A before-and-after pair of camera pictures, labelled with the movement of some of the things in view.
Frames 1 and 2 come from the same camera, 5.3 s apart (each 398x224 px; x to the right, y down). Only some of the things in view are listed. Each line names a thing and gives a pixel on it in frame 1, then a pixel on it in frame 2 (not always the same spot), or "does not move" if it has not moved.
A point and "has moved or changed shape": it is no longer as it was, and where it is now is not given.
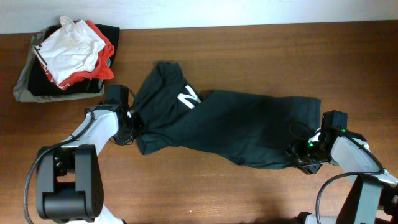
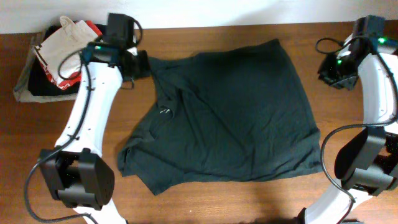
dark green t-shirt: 254,130 has moved or changed shape
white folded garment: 72,50 does not move
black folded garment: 40,81 does not move
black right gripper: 312,167 to 324,74
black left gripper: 122,139 to 145,66
